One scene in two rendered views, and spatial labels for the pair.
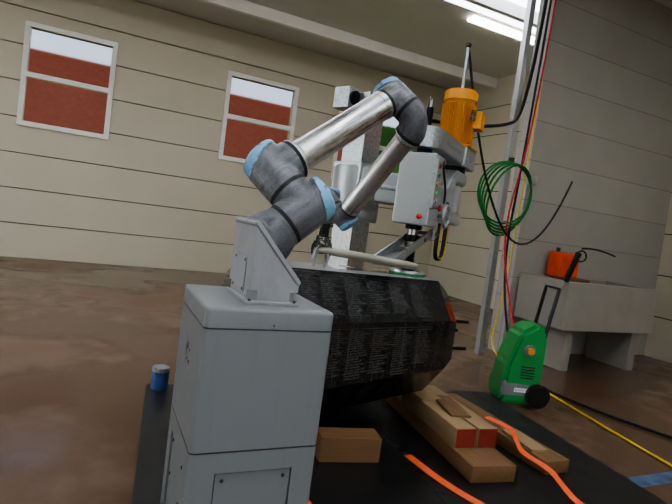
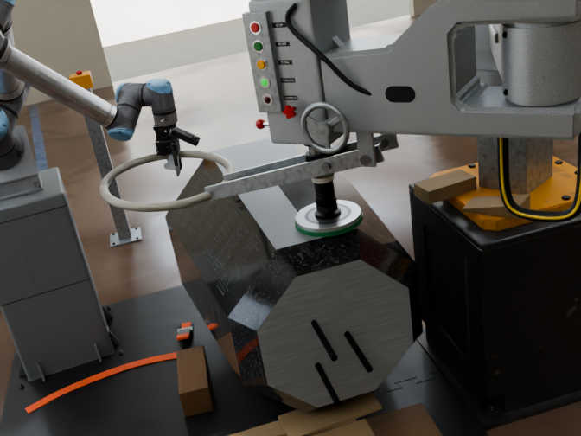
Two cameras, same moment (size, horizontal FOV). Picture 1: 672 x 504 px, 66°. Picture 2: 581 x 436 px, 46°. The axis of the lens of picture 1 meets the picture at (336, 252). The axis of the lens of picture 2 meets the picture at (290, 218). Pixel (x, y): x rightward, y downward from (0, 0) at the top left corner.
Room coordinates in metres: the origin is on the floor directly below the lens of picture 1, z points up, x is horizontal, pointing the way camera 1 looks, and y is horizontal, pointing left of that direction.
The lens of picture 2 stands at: (3.25, -2.44, 1.83)
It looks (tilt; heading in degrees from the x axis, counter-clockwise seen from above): 25 degrees down; 98
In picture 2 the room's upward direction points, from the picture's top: 9 degrees counter-clockwise
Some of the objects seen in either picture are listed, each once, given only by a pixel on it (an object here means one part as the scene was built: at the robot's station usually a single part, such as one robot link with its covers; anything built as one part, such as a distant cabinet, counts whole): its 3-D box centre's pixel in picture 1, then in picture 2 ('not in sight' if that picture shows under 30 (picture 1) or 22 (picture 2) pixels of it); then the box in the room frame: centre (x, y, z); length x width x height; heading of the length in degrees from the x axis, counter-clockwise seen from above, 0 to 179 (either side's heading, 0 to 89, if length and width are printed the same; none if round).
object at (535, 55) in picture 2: (446, 198); (542, 56); (3.68, -0.73, 1.39); 0.19 x 0.19 x 0.20
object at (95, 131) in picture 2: not in sight; (104, 159); (1.61, 1.44, 0.54); 0.20 x 0.20 x 1.09; 19
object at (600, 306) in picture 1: (582, 322); not in sight; (5.27, -2.62, 0.43); 1.30 x 0.62 x 0.86; 115
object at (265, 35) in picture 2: (435, 183); (264, 62); (2.98, -0.51, 1.42); 0.08 x 0.03 x 0.28; 154
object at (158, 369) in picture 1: (160, 377); not in sight; (2.99, 0.93, 0.08); 0.10 x 0.10 x 0.13
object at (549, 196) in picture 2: not in sight; (515, 185); (3.75, -0.08, 0.76); 0.49 x 0.49 x 0.05; 19
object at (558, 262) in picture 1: (566, 264); not in sight; (5.41, -2.42, 1.00); 0.50 x 0.22 x 0.33; 115
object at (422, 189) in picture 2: not in sight; (444, 186); (3.50, -0.11, 0.81); 0.20 x 0.10 x 0.05; 27
